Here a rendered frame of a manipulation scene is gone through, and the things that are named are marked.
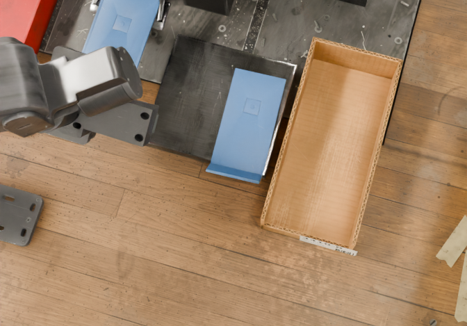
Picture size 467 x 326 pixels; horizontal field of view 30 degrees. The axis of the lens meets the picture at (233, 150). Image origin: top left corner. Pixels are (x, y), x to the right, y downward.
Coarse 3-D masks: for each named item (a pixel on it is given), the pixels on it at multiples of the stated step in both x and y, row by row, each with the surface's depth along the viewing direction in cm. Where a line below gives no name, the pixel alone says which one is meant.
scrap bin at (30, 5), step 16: (0, 0) 123; (16, 0) 123; (32, 0) 123; (48, 0) 120; (0, 16) 122; (16, 16) 122; (32, 16) 116; (48, 16) 121; (0, 32) 122; (16, 32) 122; (32, 32) 117
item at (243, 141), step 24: (240, 72) 117; (240, 96) 116; (264, 96) 116; (240, 120) 115; (264, 120) 115; (216, 144) 115; (240, 144) 115; (264, 144) 114; (216, 168) 112; (240, 168) 114
